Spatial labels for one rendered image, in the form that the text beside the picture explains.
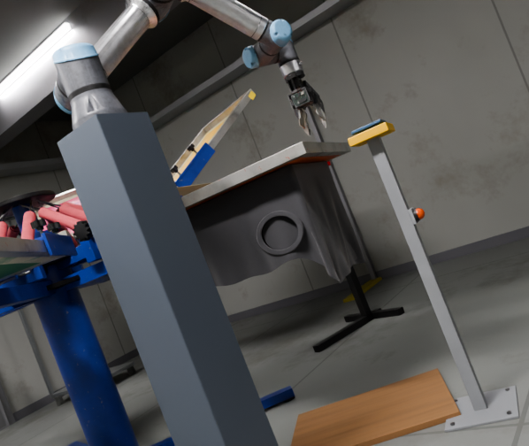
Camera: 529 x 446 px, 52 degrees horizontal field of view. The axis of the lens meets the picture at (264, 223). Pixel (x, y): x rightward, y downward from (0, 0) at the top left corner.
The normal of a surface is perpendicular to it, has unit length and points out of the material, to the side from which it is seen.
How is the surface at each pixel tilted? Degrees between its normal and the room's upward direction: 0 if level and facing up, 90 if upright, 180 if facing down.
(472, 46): 90
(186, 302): 90
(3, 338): 90
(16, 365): 90
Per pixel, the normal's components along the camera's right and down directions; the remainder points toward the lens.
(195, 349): 0.76, -0.31
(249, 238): -0.26, 0.17
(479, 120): -0.54, 0.19
